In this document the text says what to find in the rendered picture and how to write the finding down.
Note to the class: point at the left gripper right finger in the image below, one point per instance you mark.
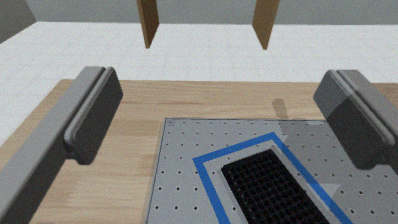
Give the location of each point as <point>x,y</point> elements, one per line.
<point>364,121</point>

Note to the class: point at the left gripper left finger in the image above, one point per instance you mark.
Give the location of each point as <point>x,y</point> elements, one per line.
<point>74,129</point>

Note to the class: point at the black well plate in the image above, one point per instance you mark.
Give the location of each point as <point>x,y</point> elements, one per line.
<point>295,208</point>

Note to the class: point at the blue tape outline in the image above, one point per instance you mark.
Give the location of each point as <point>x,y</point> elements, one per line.
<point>214,199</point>

